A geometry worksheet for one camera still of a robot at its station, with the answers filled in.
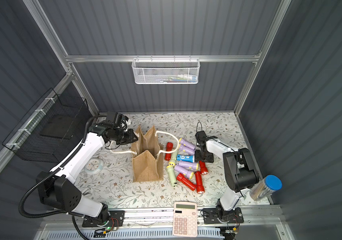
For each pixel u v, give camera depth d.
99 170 0.87
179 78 0.91
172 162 0.91
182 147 0.96
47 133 0.72
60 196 0.41
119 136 0.68
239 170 0.49
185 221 0.72
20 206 0.38
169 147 0.99
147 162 0.81
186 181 0.83
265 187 0.67
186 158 0.91
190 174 0.85
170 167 0.87
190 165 0.89
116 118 0.65
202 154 0.81
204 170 0.88
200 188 0.80
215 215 0.73
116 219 0.72
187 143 1.01
